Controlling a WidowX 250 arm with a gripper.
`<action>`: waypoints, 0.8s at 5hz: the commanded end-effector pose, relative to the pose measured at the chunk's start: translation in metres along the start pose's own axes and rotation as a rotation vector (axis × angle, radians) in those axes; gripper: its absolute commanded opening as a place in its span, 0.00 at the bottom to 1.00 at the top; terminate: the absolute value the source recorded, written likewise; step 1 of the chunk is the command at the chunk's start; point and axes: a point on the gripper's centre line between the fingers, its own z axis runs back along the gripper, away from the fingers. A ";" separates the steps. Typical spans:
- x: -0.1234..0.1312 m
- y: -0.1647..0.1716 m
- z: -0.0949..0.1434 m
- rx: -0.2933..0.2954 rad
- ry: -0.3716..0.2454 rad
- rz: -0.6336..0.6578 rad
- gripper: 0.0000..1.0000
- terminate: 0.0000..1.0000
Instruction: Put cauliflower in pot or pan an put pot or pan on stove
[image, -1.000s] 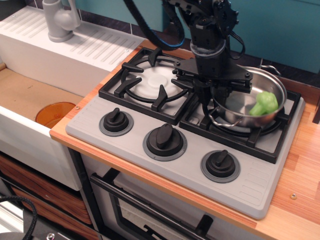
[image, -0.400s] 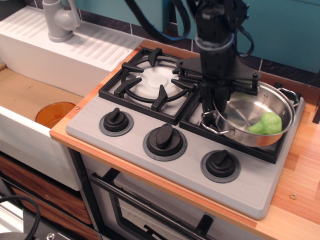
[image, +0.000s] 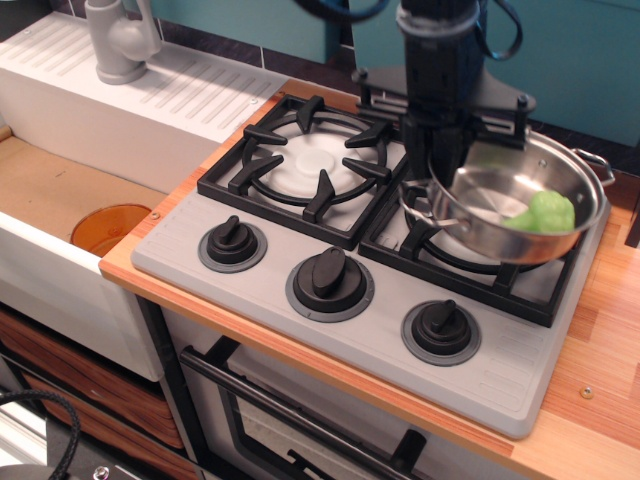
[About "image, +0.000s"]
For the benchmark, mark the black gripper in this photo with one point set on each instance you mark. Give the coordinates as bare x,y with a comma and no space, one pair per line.
444,87

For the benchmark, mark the steel pot with handles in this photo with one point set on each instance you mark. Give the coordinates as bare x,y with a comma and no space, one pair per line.
515,206

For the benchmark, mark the green toy broccoli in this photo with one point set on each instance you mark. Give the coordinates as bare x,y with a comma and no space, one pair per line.
548,212

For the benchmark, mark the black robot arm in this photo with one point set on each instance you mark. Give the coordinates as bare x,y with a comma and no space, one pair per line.
439,18

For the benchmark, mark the grey toy stove top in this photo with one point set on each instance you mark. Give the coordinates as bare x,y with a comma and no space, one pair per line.
502,386

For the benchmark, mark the black middle stove knob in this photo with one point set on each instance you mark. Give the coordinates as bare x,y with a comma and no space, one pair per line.
330,287

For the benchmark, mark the black stove knob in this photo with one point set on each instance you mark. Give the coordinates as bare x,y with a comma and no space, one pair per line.
330,287
233,246
441,333

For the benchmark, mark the black right stove knob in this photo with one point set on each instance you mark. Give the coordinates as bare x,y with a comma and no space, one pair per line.
441,333

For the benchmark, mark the black left stove knob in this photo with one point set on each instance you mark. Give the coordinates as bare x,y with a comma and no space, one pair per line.
233,246

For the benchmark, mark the black right burner grate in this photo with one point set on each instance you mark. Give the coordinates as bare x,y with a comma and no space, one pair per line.
538,293

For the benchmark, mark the black burner grate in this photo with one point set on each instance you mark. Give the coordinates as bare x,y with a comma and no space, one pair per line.
538,293
312,168

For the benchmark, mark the black left burner grate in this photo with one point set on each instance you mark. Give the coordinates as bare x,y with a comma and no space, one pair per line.
312,168

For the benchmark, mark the toy oven door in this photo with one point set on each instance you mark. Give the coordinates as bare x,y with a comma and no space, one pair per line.
275,422

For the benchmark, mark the grey toy faucet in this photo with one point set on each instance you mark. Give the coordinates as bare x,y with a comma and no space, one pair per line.
121,45

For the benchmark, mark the orange plastic bowl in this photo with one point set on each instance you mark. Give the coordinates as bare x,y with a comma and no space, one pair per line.
101,230

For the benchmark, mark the white toy sink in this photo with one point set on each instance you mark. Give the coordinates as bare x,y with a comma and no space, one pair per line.
71,144

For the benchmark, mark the wooden drawer fronts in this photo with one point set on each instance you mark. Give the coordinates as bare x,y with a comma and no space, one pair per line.
122,411

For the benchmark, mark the black oven door handle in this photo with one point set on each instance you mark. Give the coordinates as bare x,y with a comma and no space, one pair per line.
214,366

